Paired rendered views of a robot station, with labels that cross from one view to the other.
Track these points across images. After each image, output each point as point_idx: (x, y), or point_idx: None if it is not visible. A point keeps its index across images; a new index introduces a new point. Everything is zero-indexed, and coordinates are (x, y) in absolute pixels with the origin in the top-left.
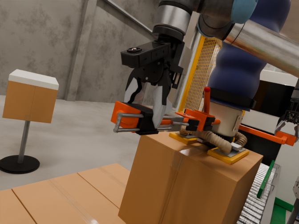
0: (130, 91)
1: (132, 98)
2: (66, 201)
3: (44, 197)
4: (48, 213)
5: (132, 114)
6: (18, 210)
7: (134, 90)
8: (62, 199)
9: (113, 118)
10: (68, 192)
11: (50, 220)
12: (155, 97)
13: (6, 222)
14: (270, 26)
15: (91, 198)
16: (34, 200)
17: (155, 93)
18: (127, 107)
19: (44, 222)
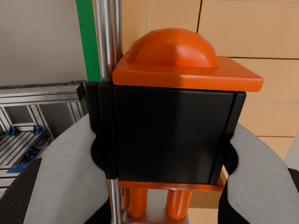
0: (259, 169)
1: (228, 157)
2: (265, 99)
3: (289, 83)
4: (266, 74)
5: (98, 14)
6: (294, 50)
7: (241, 181)
8: (269, 97)
9: (221, 58)
10: (275, 109)
11: (255, 71)
12: (77, 177)
13: (290, 34)
14: None
15: (246, 122)
16: (295, 72)
17: (85, 194)
18: (182, 71)
19: (258, 65)
